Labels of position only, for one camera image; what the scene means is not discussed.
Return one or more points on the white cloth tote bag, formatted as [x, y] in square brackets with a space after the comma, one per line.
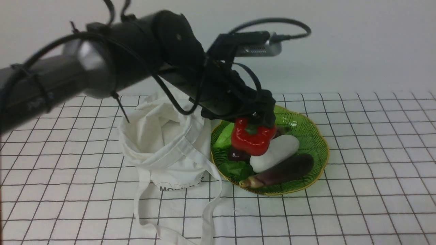
[173, 152]

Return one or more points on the white grid tablecloth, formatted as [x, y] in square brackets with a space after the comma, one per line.
[64, 180]

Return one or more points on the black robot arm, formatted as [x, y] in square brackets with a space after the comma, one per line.
[107, 58]

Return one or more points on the purple eggplant front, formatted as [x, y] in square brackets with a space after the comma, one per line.
[292, 168]

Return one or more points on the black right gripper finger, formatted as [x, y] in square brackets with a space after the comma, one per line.
[267, 116]

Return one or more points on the dark purple eggplant rear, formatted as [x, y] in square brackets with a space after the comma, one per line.
[240, 155]

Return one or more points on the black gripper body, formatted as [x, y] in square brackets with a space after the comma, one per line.
[207, 76]

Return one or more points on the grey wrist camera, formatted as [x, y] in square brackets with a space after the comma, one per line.
[268, 48]

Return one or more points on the green glass plate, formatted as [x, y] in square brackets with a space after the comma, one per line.
[310, 139]

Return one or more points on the green leafy vegetable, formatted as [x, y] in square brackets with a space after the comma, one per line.
[237, 170]

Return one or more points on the light green cucumber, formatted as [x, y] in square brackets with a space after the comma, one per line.
[224, 138]

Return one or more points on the white eggplant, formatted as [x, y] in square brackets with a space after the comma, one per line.
[280, 149]

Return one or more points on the red bell pepper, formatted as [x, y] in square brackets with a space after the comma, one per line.
[254, 140]

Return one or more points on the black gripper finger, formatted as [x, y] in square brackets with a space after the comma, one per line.
[255, 119]

